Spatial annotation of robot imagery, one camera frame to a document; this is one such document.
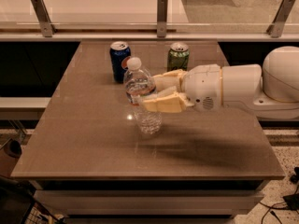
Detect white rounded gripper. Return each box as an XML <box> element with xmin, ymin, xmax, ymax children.
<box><xmin>137</xmin><ymin>64</ymin><xmax>221</xmax><ymax>113</ymax></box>

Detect clear plastic water bottle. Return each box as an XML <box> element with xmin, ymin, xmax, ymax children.
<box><xmin>123</xmin><ymin>57</ymin><xmax>162</xmax><ymax>134</ymax></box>

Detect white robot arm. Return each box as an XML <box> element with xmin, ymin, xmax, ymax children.
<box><xmin>140</xmin><ymin>46</ymin><xmax>299</xmax><ymax>119</ymax></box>

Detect green soda can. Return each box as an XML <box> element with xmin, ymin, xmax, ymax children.
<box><xmin>167</xmin><ymin>42</ymin><xmax>190</xmax><ymax>71</ymax></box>

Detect blue Pepsi soda can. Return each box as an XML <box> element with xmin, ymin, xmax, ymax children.
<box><xmin>109</xmin><ymin>41</ymin><xmax>131</xmax><ymax>83</ymax></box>

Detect glass railing panel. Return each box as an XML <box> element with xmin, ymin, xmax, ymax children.
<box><xmin>0</xmin><ymin>0</ymin><xmax>299</xmax><ymax>35</ymax></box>

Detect brown bin at left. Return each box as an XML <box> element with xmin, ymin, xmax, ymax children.
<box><xmin>0</xmin><ymin>138</ymin><xmax>21</xmax><ymax>177</ymax></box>

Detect middle metal railing bracket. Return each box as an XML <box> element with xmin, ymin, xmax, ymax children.
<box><xmin>157</xmin><ymin>0</ymin><xmax>168</xmax><ymax>37</ymax></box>

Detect metal railing bracket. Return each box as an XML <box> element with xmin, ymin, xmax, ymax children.
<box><xmin>266</xmin><ymin>0</ymin><xmax>296</xmax><ymax>38</ymax></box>
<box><xmin>30</xmin><ymin>0</ymin><xmax>56</xmax><ymax>37</ymax></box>
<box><xmin>157</xmin><ymin>0</ymin><xmax>168</xmax><ymax>37</ymax></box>

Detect right metal railing bracket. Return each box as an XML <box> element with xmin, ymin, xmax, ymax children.
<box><xmin>266</xmin><ymin>0</ymin><xmax>296</xmax><ymax>38</ymax></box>

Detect left metal railing bracket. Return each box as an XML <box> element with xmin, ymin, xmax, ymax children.
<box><xmin>30</xmin><ymin>0</ymin><xmax>56</xmax><ymax>37</ymax></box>

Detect black cables on floor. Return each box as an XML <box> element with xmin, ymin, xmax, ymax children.
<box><xmin>257</xmin><ymin>166</ymin><xmax>299</xmax><ymax>224</ymax></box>

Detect black wire basket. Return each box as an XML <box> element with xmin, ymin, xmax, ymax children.
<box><xmin>0</xmin><ymin>180</ymin><xmax>65</xmax><ymax>224</ymax></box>

